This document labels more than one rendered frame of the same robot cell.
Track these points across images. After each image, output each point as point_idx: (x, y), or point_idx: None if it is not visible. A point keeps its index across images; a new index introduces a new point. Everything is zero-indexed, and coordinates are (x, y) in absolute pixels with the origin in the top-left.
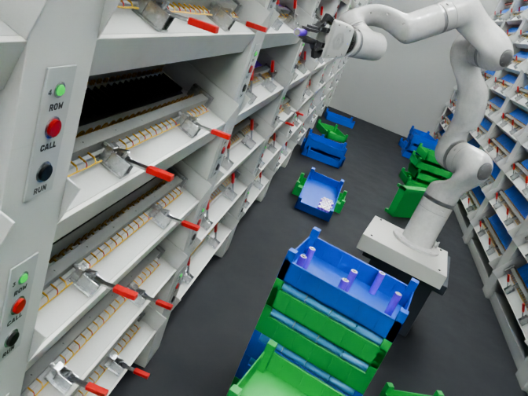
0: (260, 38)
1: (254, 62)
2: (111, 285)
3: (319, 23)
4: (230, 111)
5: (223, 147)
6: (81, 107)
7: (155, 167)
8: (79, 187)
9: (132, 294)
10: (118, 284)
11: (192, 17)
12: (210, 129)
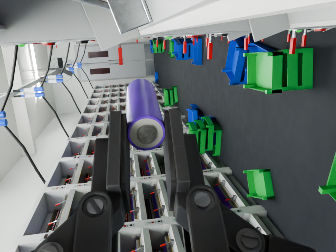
0: (147, 35)
1: (186, 35)
2: (246, 36)
3: (67, 228)
4: (240, 32)
5: (313, 29)
6: (146, 36)
7: (184, 44)
8: (169, 39)
9: (244, 48)
10: (246, 39)
11: (118, 45)
12: (209, 41)
